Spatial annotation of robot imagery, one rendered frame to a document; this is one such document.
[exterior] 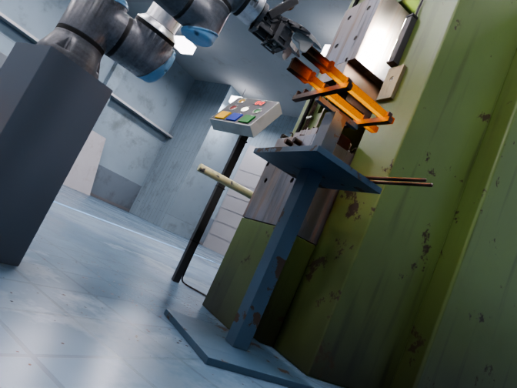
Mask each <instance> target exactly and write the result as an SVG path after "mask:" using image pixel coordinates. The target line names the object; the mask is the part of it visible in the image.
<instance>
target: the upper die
mask: <svg viewBox="0 0 517 388"><path fill-rule="evenodd" d="M335 67H336V68H337V69H338V70H339V71H340V72H341V73H342V74H344V75H345V76H346V77H347V78H348V77H350V78H351V79H352V80H353V83H355V84H356V85H357V86H358V87H359V88H360V89H361V90H362V91H363V92H364V93H366V94H367V95H368V96H369V97H370V98H372V99H373V100H374V101H375V102H376V103H377V101H376V99H377V97H378V95H379V92H380V90H381V88H380V87H379V86H378V85H376V84H375V83H374V82H373V81H372V80H371V79H370V78H368V77H367V76H366V75H365V74H363V73H362V72H361V71H360V70H358V69H357V68H356V67H355V66H354V65H353V64H352V63H350V62H349V61H347V62H343V63H341V64H338V65H335ZM320 80H321V81H322V82H324V83H326V84H327V85H329V86H333V85H336V83H337V82H335V81H334V80H333V79H331V78H330V77H329V76H328V75H326V74H322V75H321V77H320Z"/></svg>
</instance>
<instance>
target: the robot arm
mask: <svg viewBox="0 0 517 388"><path fill-rule="evenodd" d="M153 1H154V2H153V3H152V5H151V6H150V8H149V10H148V11H147V12H146V13H142V14H137V15H136V17H135V19H133V18H132V17H131V16H129V15H128V14H127V12H128V4H127V2H126V1H125V0H71V1H70V3H69V4H68V7H67V9H66V10H65V12H64V13H63V15H62V17H61V18H60V20H59V22H58V24H57V25H56V27H55V29H54V30H53V31H52V32H50V33H49V34H48V35H46V36H45V37H44V38H42V39H41V40H39V41H38V42H37V45H50V46H53V47H54V48H55V49H57V50H58V51H60V52H61V53H62V54H63V55H65V56H66V57H68V58H69V59H71V60H72V61H73V62H74V63H76V64H77V65H79V66H80V67H82V68H83V69H84V70H85V71H87V72H88V73H90V74H91V75H93V76H94V77H95V78H97V79H98V77H99V70H100V63H101V59H102V56H103V55H104V54H105V55H106V56H108V57H109V58H110V59H112V60H113V61H115V62H117V63H118V64H119V65H120V66H122V67H123V68H125V69H127V70H128V71H130V72H131V73H132V74H133V75H135V76H136V77H138V78H140V79H142V80H144V81H145V82H155V81H157V80H159V79H160V78H161V77H162V76H163V75H164V74H165V73H166V72H167V71H168V70H169V69H170V67H171V66H172V64H173V62H174V61H175V51H174V50H173V47H174V46H175V33H176V32H177V30H178V28H179V27H180V26H181V25H182V27H181V33H182V35H183V36H185V38H186V39H188V40H189V41H190V42H192V43H194V44H196V45H199V46H201V47H210V46H212V45H213V44H214V42H215V40H216V39H217V38H218V35H219V33H220V31H221V30H222V27H223V25H224V24H225V22H226V20H227V18H228V16H229V14H230V12H231V13H232V14H233V15H234V16H236V17H237V18H238V19H240V20H241V21H242V22H243V23H245V24H246V25H250V24H251V25H250V26H249V28H248V30H249V31H250V32H251V33H252V34H253V35H254V36H255V37H257V38H258V39H259V40H260V41H262V42H261V45H262V46H263V47H264V48H266V49H267V50H268V51H270V52H271V53H272V54H273V55H274V53H277V52H280V51H282V58H283V60H286V59H287V58H288V57H289V56H290V55H291V53H292V54H294V55H296V56H297V57H300V54H299V51H300V52H302V53H306V52H307V51H308V50H309V49H310V48H311V47H312V45H314V46H315V47H316V48H317V49H320V50H321V49H322V47H321V46H320V44H319V42H318V41H317V40H316V39H315V37H314V36H313V35H312V34H311V32H309V31H308V30H307V29H306V28H305V27H303V26H302V25H300V24H299V23H297V22H294V21H292V20H291V19H288V18H286V17H284V16H281V14H282V13H284V12H286V11H291V10H293V8H294V7H295V5H297V4H298V3H299V1H298V0H283V2H282V3H280V4H278V5H277V6H275V7H274V8H271V9H270V10H269V5H268V4H267V3H266V0H153ZM293 33H295V34H294V35H293ZM292 35H293V36H292ZM292 37H293V39H294V40H295V41H296V42H297V43H299V49H297V48H296V46H295V44H294V43H293V42H292ZM265 45H266V46H267V47H268V48H270V49H271V50H269V49H268V48H267V47H265Z"/></svg>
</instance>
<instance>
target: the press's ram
mask: <svg viewBox="0 0 517 388"><path fill-rule="evenodd" d="M407 15H410V14H409V13H408V12H407V11H406V10H405V9H404V8H403V7H402V6H401V5H400V4H399V3H398V2H397V1H396V0H365V1H363V2H361V3H359V4H358V5H356V6H354V7H352V8H350V9H349V10H347V11H346V12H345V14H344V17H343V19H342V21H341V23H340V26H339V28H338V30H337V32H336V34H335V37H334V39H333V40H332V44H331V45H330V47H329V50H328V52H327V54H326V56H325V57H326V58H327V59H328V60H329V61H333V62H335V64H334V66H335V65H338V64H341V63H343V62H347V61H349V62H350V63H352V64H353V65H354V66H355V67H356V68H357V69H358V70H360V71H361V72H362V73H363V74H365V75H366V76H367V77H368V78H370V79H371V80H372V81H373V82H374V83H375V84H376V85H378V86H379V87H380V88H381V87H382V84H383V82H384V81H385V77H386V76H387V73H388V71H389V69H391V68H392V67H390V66H389V65H388V64H387V63H386V62H387V61H388V60H389V57H390V55H391V53H392V50H393V48H394V46H395V43H396V41H397V38H398V36H399V33H400V31H401V30H402V26H403V25H404V22H405V20H406V18H405V17H406V16H407Z"/></svg>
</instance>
